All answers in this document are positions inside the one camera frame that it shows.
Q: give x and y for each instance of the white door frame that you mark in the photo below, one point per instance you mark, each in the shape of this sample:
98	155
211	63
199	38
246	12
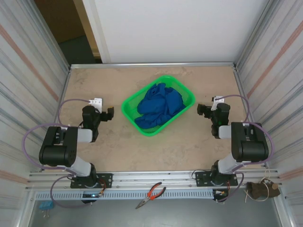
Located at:
98	35

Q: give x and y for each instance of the brown cloth pouch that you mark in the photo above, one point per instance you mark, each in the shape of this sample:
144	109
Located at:
258	190

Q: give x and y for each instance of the black controller board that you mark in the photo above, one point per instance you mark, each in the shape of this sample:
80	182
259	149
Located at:
91	195
219	194

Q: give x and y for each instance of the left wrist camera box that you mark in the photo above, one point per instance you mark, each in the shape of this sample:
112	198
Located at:
97	102

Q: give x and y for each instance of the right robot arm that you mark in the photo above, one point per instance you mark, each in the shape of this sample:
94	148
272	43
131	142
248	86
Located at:
251	142

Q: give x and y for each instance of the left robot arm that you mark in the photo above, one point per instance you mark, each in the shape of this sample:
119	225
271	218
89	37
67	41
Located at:
56	142

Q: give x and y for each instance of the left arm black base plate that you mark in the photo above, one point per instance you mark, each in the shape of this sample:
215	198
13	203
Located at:
106	179

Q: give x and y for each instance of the blue clip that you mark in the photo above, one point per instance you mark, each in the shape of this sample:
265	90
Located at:
46	205

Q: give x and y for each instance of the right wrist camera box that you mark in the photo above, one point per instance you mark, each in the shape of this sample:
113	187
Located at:
216	98

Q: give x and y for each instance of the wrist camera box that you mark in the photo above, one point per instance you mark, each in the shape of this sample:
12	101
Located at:
97	102
216	98

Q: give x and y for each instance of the blue t-shirt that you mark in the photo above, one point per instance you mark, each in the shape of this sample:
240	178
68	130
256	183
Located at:
161	104

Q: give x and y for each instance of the brown wooden door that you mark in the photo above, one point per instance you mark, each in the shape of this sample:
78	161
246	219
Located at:
59	19

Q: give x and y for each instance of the green plastic mesh basket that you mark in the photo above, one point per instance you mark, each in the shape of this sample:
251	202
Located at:
185	92

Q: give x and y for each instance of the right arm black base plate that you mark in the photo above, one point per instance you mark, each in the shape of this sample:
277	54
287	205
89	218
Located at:
202	177

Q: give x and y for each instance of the aluminium mounting rail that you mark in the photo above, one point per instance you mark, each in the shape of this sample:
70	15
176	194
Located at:
154	177

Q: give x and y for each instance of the aluminium table edge frame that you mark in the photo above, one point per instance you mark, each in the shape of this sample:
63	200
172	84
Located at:
154	64

